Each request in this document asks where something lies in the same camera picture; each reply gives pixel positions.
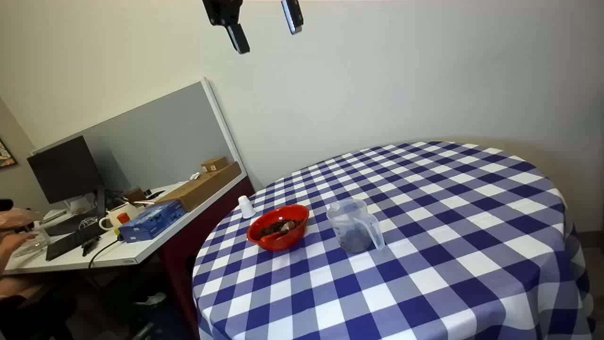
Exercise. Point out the grey partition panel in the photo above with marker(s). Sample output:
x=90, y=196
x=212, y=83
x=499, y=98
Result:
x=163, y=139

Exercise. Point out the small white cup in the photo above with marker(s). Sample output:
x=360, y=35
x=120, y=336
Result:
x=244, y=209

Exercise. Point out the black computer monitor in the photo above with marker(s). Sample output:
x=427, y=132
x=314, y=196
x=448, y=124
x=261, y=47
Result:
x=63, y=171

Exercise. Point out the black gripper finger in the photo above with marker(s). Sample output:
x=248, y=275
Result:
x=292, y=16
x=229, y=20

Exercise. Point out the red bowl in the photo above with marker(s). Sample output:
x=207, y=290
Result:
x=276, y=243

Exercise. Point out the dark food in bowl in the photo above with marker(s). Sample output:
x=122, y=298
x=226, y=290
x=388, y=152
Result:
x=276, y=228

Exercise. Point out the white office desk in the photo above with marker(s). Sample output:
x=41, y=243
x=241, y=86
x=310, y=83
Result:
x=135, y=251

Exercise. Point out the framed wall picture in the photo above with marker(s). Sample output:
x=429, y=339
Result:
x=5, y=156

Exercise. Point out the blue cardboard box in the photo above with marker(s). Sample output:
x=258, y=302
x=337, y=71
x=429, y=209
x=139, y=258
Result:
x=152, y=222

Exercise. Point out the white mug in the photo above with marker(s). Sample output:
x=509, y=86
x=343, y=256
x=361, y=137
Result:
x=107, y=224

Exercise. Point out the long brown cardboard box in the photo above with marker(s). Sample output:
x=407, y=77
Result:
x=201, y=186

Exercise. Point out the seated person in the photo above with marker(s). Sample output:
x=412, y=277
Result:
x=10, y=243

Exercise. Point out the blue white checkered tablecloth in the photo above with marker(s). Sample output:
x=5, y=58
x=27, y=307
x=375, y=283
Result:
x=441, y=253

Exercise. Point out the black keyboard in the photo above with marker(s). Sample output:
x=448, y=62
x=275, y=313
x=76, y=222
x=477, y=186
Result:
x=73, y=243

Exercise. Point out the clear plastic measuring jar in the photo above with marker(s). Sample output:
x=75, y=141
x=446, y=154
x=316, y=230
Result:
x=352, y=219

